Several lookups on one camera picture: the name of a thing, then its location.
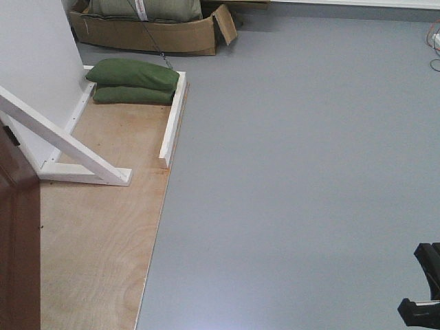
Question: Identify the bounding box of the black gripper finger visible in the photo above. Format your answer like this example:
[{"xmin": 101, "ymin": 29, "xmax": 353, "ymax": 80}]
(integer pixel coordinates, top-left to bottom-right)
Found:
[
  {"xmin": 414, "ymin": 242, "xmax": 439, "ymax": 300},
  {"xmin": 397, "ymin": 298, "xmax": 439, "ymax": 329}
]

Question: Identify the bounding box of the brown wooden door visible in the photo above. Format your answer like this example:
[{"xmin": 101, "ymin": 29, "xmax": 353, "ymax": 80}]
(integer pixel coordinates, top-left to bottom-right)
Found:
[{"xmin": 1, "ymin": 123, "xmax": 41, "ymax": 329}]

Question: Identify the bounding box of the brown cardboard box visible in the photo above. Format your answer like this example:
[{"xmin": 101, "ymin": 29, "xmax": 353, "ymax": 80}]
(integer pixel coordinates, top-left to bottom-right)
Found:
[{"xmin": 69, "ymin": 1, "xmax": 237, "ymax": 56}]

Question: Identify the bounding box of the plywood base platform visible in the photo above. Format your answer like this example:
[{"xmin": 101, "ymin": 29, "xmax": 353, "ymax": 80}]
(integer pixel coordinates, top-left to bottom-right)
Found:
[{"xmin": 41, "ymin": 103, "xmax": 170, "ymax": 329}]

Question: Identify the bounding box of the white far diagonal brace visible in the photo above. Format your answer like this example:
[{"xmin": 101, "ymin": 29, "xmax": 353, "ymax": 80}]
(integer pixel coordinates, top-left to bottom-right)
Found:
[{"xmin": 1, "ymin": 87, "xmax": 132, "ymax": 186}]

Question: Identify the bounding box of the upper green sandbag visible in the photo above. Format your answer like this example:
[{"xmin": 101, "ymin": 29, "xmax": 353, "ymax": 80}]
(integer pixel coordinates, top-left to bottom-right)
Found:
[{"xmin": 86, "ymin": 58, "xmax": 179, "ymax": 91}]

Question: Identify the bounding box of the green sandbag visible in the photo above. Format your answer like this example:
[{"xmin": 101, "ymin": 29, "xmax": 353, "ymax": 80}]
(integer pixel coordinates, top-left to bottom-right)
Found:
[
  {"xmin": 86, "ymin": 58, "xmax": 179, "ymax": 91},
  {"xmin": 93, "ymin": 85, "xmax": 175, "ymax": 105}
]

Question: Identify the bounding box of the lower green sandbag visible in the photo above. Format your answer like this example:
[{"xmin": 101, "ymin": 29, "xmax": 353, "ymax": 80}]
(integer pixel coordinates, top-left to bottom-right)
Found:
[{"xmin": 93, "ymin": 85, "xmax": 175, "ymax": 105}]

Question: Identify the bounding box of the grey sack in box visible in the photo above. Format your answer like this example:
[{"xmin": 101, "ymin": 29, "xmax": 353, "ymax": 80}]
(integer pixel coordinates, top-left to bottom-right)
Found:
[{"xmin": 88, "ymin": 0, "xmax": 203, "ymax": 23}]

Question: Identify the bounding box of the white far edge rail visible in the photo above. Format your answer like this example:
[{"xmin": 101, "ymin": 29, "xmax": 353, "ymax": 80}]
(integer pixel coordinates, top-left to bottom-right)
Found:
[{"xmin": 159, "ymin": 71, "xmax": 188, "ymax": 169}]

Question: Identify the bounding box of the white door frame panel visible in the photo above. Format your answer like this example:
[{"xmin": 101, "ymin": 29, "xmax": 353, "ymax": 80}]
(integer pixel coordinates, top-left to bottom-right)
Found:
[{"xmin": 0, "ymin": 0, "xmax": 96, "ymax": 171}]

